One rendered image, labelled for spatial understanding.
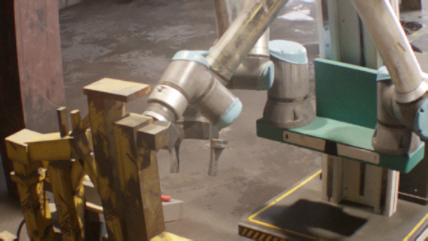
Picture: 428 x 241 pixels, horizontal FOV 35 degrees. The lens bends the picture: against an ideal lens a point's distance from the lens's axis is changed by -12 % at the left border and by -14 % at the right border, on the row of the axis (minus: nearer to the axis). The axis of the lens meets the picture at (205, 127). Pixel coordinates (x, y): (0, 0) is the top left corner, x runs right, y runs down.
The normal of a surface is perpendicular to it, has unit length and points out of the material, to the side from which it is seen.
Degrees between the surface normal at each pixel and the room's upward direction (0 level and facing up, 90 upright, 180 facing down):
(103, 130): 90
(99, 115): 90
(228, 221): 0
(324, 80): 90
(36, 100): 90
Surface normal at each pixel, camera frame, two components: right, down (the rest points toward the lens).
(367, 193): -0.66, 0.31
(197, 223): -0.07, -0.93
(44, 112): 0.79, 0.17
